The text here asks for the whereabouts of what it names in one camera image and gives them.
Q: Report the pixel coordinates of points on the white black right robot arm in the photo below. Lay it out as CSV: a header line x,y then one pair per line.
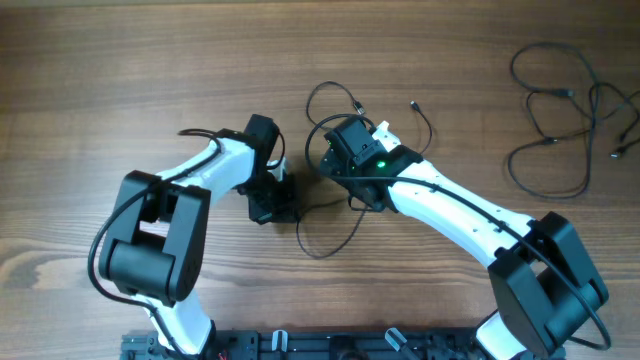
x,y
545,284

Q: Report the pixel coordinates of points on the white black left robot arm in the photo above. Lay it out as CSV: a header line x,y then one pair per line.
x,y
152,245

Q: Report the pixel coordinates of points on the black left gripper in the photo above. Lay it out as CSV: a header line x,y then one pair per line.
x,y
273,205

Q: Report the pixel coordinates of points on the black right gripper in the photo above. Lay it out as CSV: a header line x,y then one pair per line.
x,y
333,163

